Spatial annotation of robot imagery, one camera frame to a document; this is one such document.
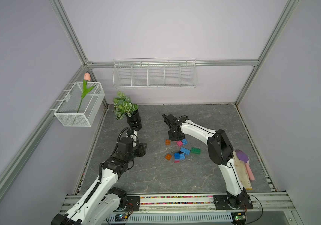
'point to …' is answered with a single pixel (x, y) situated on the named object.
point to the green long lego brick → (195, 150)
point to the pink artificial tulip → (86, 90)
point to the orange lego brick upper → (167, 142)
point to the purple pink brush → (243, 156)
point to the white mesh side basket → (76, 111)
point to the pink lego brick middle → (179, 143)
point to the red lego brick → (177, 161)
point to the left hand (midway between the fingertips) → (144, 146)
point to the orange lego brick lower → (168, 156)
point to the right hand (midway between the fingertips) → (173, 137)
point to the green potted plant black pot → (123, 105)
